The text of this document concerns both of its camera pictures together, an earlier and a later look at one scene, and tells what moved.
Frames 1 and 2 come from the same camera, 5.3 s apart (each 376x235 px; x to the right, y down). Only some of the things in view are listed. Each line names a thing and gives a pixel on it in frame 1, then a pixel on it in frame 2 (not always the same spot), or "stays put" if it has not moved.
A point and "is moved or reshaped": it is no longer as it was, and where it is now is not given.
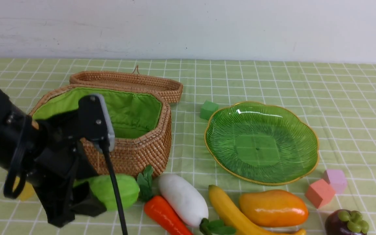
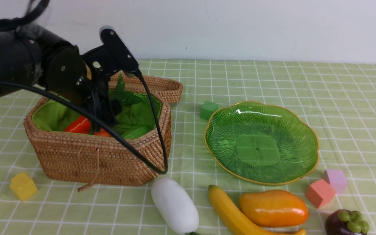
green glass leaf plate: x=258 y=143 stays put
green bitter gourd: x=128 y=190 -> x=138 y=132
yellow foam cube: x=28 y=192 stays put
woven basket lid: x=170 y=89 stays put
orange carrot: x=158 y=209 is moved or reshaped
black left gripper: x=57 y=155 -> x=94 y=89
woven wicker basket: x=141 y=122 stays put
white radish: x=186 y=203 is moved or reshaped
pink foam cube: x=336 y=179 stays put
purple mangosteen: x=341 y=222 stays put
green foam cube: x=208 y=108 stays put
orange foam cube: x=320 y=193 stays put
